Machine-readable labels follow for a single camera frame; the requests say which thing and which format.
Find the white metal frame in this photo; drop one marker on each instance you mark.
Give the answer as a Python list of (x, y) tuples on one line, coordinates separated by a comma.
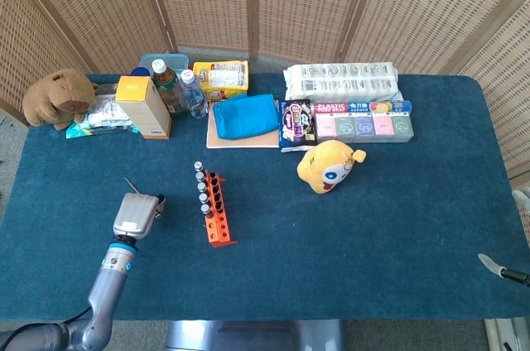
[(507, 334)]

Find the white tissue roll pack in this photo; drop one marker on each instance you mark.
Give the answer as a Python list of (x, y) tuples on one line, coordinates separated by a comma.
[(343, 80)]

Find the green tea bottle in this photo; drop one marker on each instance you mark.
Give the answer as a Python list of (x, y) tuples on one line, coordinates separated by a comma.
[(167, 90)]

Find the rattan folding screen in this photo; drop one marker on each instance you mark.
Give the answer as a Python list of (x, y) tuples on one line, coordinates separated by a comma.
[(298, 3)]

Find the brown capybara plush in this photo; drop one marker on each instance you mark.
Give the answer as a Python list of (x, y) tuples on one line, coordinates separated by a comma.
[(58, 96)]

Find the black socket bit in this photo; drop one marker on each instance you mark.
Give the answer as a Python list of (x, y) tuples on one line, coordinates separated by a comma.
[(219, 206), (217, 196)]

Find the blue plastic container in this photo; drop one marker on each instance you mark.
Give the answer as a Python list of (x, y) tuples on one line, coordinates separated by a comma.
[(176, 61)]

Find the pastel tissue packet bundle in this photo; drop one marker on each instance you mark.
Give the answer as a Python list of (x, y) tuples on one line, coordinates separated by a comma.
[(364, 127)]

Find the crumpled plastic wrapper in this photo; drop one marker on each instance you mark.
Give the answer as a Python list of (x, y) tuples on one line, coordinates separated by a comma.
[(103, 117)]

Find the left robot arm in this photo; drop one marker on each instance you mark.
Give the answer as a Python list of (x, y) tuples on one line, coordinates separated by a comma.
[(107, 285)]

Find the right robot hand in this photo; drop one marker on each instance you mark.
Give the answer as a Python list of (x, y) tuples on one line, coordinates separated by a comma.
[(490, 264)]

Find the yellow plush toy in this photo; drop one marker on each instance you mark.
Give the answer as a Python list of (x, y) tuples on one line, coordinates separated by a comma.
[(323, 169)]

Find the orange test tube rack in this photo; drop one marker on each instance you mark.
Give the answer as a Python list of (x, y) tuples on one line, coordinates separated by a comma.
[(219, 233)]

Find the yellow snack box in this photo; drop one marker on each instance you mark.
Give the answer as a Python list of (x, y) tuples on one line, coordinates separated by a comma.
[(223, 78)]

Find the blue pouch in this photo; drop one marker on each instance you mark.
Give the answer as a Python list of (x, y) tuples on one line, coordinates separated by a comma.
[(244, 117)]

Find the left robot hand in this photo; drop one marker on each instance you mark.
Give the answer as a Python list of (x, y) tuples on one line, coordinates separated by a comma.
[(134, 212)]

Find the plastic food wrap box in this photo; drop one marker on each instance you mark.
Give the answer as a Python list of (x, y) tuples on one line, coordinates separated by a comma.
[(360, 107)]

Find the tall cream yellow carton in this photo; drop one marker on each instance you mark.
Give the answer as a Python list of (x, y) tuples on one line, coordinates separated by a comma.
[(141, 107)]

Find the clear water bottle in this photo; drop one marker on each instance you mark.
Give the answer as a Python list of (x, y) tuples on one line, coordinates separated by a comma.
[(194, 96)]

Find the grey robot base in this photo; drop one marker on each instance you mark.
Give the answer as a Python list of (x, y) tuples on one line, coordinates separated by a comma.
[(256, 336)]

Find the dark purple snack pack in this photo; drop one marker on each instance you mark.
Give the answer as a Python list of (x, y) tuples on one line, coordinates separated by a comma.
[(296, 123)]

